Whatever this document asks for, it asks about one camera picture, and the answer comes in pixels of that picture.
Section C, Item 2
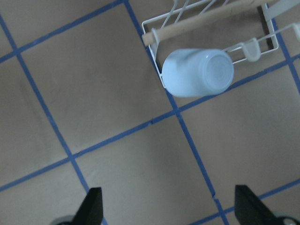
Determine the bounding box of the light blue ikea cup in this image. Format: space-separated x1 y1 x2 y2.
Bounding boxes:
162 49 234 98

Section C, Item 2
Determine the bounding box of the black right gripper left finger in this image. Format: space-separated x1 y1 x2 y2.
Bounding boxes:
71 187 103 225

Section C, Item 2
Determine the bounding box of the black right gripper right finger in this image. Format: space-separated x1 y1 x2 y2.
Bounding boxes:
234 185 284 225

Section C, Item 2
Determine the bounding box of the white wire cup rack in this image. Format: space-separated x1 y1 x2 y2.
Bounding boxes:
142 0 300 82

